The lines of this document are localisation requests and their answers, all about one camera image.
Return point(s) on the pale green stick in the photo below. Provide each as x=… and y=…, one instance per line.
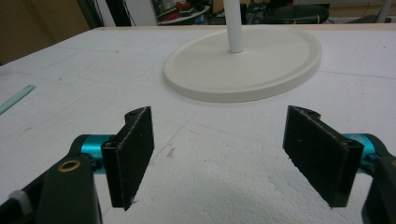
x=15, y=98

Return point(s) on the brown cabinet panel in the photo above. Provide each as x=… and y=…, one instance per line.
x=37, y=25

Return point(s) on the white round stand base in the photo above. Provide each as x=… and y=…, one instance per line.
x=246, y=67

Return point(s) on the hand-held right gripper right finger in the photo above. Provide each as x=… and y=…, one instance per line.
x=320, y=152

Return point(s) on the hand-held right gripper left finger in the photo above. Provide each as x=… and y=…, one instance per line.
x=130, y=155

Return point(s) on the cluttered round table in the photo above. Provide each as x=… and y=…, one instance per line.
x=180, y=12

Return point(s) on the black round stool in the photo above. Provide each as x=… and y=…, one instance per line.
x=295, y=13

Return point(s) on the white stand pole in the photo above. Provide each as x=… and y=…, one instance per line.
x=233, y=25

